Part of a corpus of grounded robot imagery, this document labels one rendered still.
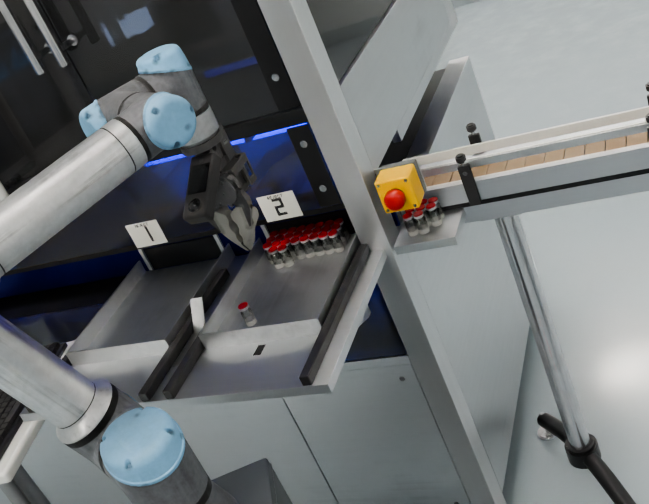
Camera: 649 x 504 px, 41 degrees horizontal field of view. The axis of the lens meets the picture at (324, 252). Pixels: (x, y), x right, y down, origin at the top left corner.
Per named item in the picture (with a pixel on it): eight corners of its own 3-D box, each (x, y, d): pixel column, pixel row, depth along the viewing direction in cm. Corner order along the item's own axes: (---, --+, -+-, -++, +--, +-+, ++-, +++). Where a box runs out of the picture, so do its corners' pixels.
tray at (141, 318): (145, 272, 208) (138, 260, 207) (235, 255, 197) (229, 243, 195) (73, 365, 182) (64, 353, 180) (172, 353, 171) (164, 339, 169)
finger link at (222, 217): (259, 234, 152) (237, 190, 148) (247, 253, 148) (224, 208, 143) (244, 237, 154) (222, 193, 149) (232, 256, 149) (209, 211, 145)
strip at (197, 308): (202, 321, 177) (190, 298, 174) (214, 319, 176) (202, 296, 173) (173, 366, 166) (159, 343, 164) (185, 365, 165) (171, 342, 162)
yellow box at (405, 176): (393, 195, 174) (381, 165, 171) (427, 189, 171) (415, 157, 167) (385, 215, 168) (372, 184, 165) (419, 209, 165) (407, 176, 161)
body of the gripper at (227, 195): (260, 181, 148) (230, 119, 142) (242, 207, 141) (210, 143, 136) (222, 189, 151) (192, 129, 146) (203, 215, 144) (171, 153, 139)
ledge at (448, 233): (410, 218, 185) (407, 210, 184) (469, 207, 179) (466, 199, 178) (396, 255, 174) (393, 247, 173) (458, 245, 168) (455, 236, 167)
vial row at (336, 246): (272, 259, 188) (264, 242, 186) (346, 246, 180) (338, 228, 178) (269, 265, 186) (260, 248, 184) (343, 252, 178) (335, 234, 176)
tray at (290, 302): (264, 250, 194) (258, 238, 192) (370, 231, 182) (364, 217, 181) (205, 349, 167) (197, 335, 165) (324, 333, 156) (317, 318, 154)
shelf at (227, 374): (132, 281, 212) (128, 275, 211) (396, 235, 181) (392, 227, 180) (23, 421, 174) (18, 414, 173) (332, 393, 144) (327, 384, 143)
